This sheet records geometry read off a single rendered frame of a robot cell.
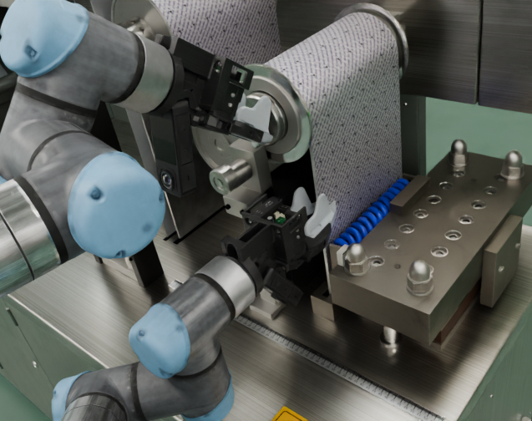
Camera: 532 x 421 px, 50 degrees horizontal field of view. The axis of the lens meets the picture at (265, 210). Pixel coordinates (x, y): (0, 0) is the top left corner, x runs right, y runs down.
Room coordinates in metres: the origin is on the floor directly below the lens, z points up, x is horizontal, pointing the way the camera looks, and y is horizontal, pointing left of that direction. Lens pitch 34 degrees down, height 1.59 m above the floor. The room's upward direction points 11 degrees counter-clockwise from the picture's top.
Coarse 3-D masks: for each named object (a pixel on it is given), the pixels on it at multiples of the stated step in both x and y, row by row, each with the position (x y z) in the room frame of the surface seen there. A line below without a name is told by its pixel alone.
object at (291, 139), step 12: (252, 84) 0.74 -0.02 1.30; (264, 84) 0.72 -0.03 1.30; (276, 84) 0.71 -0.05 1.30; (276, 96) 0.71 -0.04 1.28; (288, 96) 0.70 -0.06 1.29; (288, 108) 0.70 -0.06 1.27; (288, 120) 0.70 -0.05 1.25; (288, 132) 0.70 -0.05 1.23; (300, 132) 0.69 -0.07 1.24; (276, 144) 0.72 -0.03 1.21; (288, 144) 0.70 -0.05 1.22
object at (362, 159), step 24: (384, 96) 0.82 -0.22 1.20; (360, 120) 0.77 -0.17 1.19; (384, 120) 0.82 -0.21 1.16; (336, 144) 0.73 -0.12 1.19; (360, 144) 0.77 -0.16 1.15; (384, 144) 0.82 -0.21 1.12; (312, 168) 0.70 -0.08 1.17; (336, 168) 0.73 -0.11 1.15; (360, 168) 0.77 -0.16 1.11; (384, 168) 0.82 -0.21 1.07; (336, 192) 0.72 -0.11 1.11; (360, 192) 0.76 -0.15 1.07; (336, 216) 0.72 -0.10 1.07
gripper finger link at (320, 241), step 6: (324, 228) 0.65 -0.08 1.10; (330, 228) 0.66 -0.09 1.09; (318, 234) 0.64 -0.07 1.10; (324, 234) 0.64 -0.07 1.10; (330, 234) 0.65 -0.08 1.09; (306, 240) 0.63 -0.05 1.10; (312, 240) 0.63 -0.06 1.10; (318, 240) 0.63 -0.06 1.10; (324, 240) 0.63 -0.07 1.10; (306, 246) 0.62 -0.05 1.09; (312, 246) 0.61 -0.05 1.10; (318, 246) 0.62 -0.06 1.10; (324, 246) 0.63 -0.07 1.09; (306, 252) 0.61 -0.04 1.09; (312, 252) 0.61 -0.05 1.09; (318, 252) 0.62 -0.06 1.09; (300, 258) 0.61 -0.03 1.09; (306, 258) 0.61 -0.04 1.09
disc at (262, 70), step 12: (264, 72) 0.73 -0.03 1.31; (276, 72) 0.71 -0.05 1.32; (288, 84) 0.70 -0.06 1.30; (300, 96) 0.69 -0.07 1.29; (300, 108) 0.69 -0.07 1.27; (300, 120) 0.69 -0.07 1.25; (300, 144) 0.69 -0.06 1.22; (276, 156) 0.73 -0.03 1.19; (288, 156) 0.71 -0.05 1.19; (300, 156) 0.70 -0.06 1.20
